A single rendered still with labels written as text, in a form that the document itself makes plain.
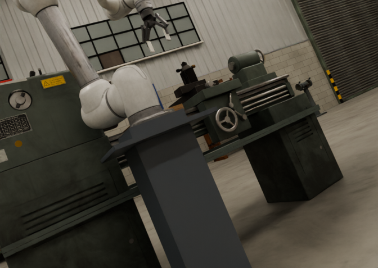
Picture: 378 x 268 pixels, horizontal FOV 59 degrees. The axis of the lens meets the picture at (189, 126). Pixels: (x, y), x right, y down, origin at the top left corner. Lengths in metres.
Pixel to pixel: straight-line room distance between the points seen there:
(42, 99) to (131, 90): 0.52
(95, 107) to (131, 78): 0.22
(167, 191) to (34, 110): 0.78
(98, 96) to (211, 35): 9.05
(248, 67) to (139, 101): 1.33
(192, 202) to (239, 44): 9.63
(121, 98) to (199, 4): 9.52
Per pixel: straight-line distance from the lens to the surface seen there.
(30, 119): 1.72
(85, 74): 1.57
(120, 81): 1.43
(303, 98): 2.57
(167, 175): 1.32
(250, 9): 11.55
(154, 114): 1.39
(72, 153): 1.70
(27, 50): 9.34
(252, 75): 2.56
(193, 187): 1.35
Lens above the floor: 0.64
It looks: 3 degrees up
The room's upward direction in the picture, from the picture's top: 23 degrees counter-clockwise
